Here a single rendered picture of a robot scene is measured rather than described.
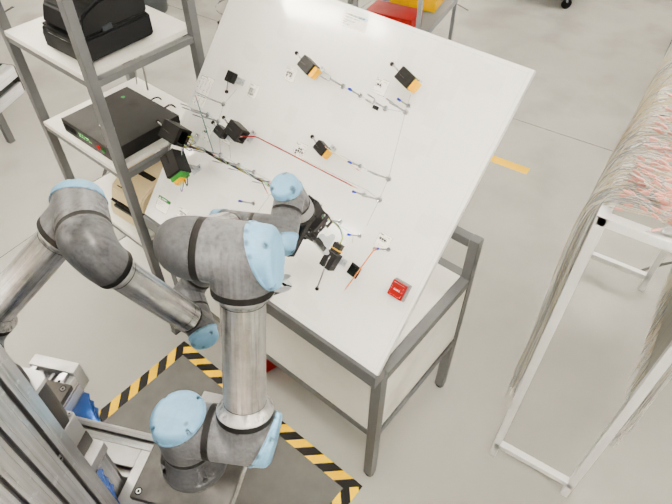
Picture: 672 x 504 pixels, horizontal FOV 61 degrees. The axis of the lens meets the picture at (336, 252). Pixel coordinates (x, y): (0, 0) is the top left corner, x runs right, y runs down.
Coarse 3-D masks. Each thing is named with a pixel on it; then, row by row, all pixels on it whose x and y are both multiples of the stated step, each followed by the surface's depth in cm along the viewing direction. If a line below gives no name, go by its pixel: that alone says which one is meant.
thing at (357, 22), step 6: (348, 12) 190; (348, 18) 190; (354, 18) 189; (360, 18) 188; (366, 18) 187; (342, 24) 191; (348, 24) 190; (354, 24) 189; (360, 24) 188; (366, 24) 187; (360, 30) 188
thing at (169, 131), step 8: (168, 120) 209; (160, 128) 210; (168, 128) 208; (176, 128) 206; (184, 128) 209; (160, 136) 210; (168, 136) 208; (176, 136) 206; (184, 136) 211; (192, 136) 217; (176, 144) 208
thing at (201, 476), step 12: (168, 468) 125; (180, 468) 122; (192, 468) 123; (204, 468) 125; (216, 468) 127; (168, 480) 127; (180, 480) 125; (192, 480) 125; (204, 480) 128; (216, 480) 129; (192, 492) 127
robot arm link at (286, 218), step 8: (272, 208) 140; (280, 208) 138; (288, 208) 138; (296, 208) 139; (256, 216) 138; (264, 216) 138; (272, 216) 138; (280, 216) 137; (288, 216) 137; (296, 216) 138; (272, 224) 136; (280, 224) 136; (288, 224) 136; (296, 224) 138; (280, 232) 135; (288, 232) 136; (296, 232) 138; (288, 240) 135; (296, 240) 138; (288, 248) 136
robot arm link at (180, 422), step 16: (160, 400) 119; (176, 400) 118; (192, 400) 118; (160, 416) 116; (176, 416) 116; (192, 416) 115; (208, 416) 116; (160, 432) 114; (176, 432) 113; (192, 432) 114; (208, 432) 115; (160, 448) 118; (176, 448) 115; (192, 448) 115; (176, 464) 121; (192, 464) 121
